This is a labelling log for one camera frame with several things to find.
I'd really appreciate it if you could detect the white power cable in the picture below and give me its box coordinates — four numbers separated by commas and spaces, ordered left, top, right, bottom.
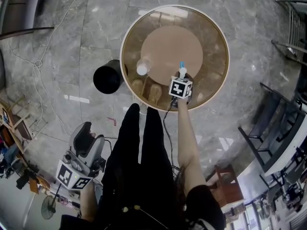
7, 0, 93, 138

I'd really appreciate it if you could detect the person's left shoe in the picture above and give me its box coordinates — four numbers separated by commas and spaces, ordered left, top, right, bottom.
131, 79, 145, 98

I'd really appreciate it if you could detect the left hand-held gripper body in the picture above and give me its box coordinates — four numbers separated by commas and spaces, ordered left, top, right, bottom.
55, 149, 106, 191

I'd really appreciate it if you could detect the black metal rack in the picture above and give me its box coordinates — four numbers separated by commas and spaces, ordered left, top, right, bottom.
238, 82, 307, 170

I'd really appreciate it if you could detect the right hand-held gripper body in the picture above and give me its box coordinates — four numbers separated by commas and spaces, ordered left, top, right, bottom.
168, 75, 194, 109

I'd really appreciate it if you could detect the person's right forearm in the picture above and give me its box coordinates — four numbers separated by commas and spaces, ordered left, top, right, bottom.
177, 101, 209, 194

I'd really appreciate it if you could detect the steel bar rack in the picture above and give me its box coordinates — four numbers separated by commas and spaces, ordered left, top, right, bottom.
272, 0, 307, 66

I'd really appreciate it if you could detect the cream beaded cord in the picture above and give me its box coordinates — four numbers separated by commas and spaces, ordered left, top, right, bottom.
121, 205, 168, 230

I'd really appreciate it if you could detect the person's left forearm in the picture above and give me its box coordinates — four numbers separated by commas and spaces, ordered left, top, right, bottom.
80, 181, 99, 223

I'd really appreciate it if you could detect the person's right shoe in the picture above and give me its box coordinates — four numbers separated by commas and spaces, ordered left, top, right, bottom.
148, 83, 163, 104

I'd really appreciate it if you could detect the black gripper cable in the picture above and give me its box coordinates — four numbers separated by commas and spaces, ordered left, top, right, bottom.
162, 103, 179, 177

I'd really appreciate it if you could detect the person's shoe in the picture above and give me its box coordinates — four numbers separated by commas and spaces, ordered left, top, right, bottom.
131, 79, 145, 98
148, 83, 163, 104

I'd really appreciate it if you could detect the brown wooden stool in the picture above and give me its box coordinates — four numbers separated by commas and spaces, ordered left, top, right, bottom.
207, 164, 246, 209

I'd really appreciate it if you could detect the black standing fan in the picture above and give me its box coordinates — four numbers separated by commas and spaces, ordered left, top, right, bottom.
40, 184, 59, 220

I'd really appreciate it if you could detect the person's black clothing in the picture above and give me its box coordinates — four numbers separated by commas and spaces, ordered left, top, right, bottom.
59, 103, 227, 230

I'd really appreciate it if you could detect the clear plastic bottle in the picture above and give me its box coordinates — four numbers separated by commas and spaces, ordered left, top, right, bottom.
136, 53, 153, 76

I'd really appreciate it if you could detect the black round bin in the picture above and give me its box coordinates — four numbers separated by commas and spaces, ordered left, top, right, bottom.
93, 59, 123, 95

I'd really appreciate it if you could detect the wooden frame chair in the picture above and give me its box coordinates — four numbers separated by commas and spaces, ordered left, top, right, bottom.
9, 93, 47, 140

